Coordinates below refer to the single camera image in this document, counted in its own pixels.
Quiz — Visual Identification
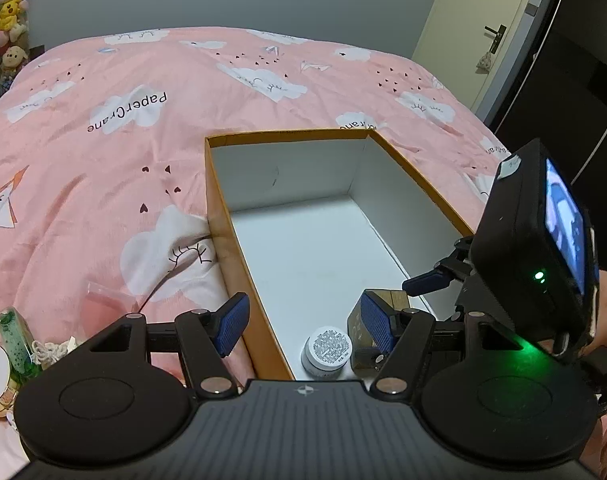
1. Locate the gold square box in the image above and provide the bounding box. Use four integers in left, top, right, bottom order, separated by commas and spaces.
347, 288, 410, 370

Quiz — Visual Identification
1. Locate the small white round jar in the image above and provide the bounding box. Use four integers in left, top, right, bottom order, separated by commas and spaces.
302, 326, 352, 378

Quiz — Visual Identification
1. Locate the pink clear pouch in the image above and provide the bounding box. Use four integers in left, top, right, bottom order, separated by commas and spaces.
77, 282, 139, 340

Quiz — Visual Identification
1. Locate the green glass bottle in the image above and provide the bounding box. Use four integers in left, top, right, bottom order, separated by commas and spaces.
0, 308, 42, 385

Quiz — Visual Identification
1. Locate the orange cardboard box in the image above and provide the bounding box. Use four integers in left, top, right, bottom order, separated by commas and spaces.
205, 129, 471, 380

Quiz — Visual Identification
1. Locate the pink patterned bed cover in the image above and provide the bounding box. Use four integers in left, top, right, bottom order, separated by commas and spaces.
0, 26, 607, 480

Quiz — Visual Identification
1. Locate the cream door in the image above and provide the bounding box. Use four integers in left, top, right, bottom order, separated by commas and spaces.
412, 0, 539, 112

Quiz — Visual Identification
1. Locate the stuffed toy hanging column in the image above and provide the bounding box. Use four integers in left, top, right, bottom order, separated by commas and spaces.
0, 0, 29, 96

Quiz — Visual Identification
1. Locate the white string bundle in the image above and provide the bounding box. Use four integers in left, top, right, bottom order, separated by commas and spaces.
29, 337, 80, 369

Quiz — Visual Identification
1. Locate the black door handle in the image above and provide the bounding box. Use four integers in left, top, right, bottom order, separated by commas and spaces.
485, 24, 507, 54

